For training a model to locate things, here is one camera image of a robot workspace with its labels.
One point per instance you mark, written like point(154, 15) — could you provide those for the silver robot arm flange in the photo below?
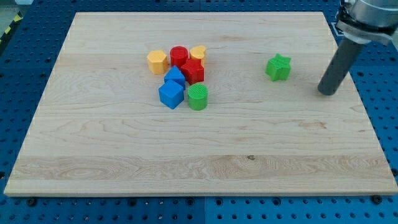
point(365, 21)

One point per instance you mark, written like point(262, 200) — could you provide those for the red star block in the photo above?
point(193, 71)

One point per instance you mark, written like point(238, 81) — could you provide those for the green star block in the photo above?
point(278, 67)

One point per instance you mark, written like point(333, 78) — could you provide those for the green cylinder block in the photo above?
point(197, 96)

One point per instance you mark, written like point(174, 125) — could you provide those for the blue cube block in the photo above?
point(171, 94)

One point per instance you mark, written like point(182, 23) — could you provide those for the blue triangle block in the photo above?
point(176, 75)

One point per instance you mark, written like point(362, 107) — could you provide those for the light wooden board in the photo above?
point(100, 129)

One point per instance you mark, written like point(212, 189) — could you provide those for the yellow heart block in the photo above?
point(198, 53)

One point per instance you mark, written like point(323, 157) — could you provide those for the red cylinder block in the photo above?
point(178, 56)

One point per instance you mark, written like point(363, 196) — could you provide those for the yellow hexagon block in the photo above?
point(157, 62)

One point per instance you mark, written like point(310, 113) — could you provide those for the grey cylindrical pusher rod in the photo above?
point(343, 59)

